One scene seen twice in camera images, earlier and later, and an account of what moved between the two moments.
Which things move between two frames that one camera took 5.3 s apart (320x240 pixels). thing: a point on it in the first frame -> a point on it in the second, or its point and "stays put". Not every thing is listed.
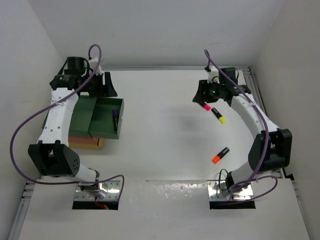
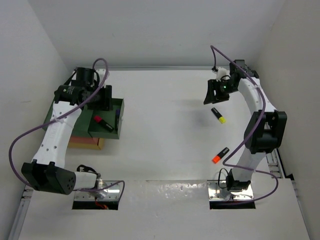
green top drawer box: x=95 y=117 stays put
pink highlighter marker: x=205 y=106 -> x=98 y=119
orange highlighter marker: x=216 y=159 stays put
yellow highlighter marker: x=221 y=119 stays put
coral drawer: x=85 y=139 stays put
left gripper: x=106 y=90 -> x=106 y=103
